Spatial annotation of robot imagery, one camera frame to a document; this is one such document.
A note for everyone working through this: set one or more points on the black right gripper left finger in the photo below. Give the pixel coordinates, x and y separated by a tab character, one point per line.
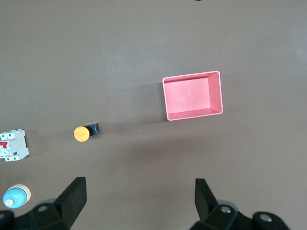
72	203

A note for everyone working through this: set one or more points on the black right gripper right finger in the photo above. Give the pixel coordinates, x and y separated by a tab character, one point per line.
206	210

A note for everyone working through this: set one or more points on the yellow push button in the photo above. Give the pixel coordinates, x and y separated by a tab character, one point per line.
81	133

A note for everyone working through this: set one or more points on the blue round bell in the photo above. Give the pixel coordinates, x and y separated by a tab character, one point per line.
14	197

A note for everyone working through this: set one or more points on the white circuit breaker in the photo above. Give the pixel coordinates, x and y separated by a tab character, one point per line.
14	146

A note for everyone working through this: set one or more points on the pink plastic box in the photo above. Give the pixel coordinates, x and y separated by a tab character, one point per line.
187	95

